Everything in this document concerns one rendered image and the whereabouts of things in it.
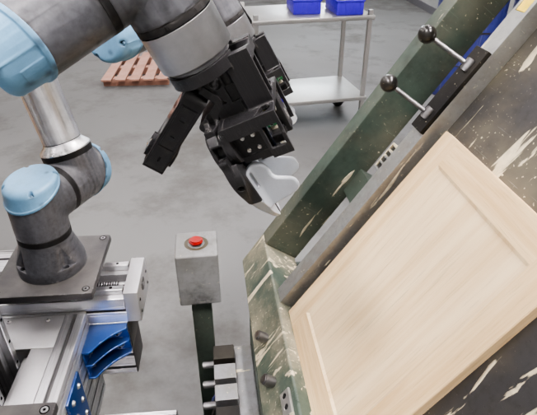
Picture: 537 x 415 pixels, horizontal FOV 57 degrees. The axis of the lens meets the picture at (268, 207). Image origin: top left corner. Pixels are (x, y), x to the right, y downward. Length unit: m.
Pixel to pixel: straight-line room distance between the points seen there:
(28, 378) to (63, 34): 0.84
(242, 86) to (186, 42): 0.07
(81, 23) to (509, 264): 0.67
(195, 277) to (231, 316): 1.11
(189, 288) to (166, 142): 0.95
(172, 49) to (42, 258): 0.80
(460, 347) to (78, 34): 0.68
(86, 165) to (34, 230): 0.19
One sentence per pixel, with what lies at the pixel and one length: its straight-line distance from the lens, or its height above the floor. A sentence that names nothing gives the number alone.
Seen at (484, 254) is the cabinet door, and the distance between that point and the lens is 0.88.
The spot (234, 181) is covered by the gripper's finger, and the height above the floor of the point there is 1.51.
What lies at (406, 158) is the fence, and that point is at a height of 1.29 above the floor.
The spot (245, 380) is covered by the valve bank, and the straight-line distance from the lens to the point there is 1.32.
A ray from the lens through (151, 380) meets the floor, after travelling 2.32.
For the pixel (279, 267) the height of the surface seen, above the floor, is 0.89.
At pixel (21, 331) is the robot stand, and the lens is 1.26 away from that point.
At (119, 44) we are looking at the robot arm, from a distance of 0.81.
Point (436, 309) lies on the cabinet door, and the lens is 0.90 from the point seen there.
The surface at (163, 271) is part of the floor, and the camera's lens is 2.84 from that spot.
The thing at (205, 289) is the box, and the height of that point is 0.81.
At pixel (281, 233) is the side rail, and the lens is 1.43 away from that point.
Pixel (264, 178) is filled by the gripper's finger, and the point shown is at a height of 1.50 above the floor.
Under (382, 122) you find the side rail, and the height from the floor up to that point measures 1.27.
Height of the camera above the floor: 1.77
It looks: 32 degrees down
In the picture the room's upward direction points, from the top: straight up
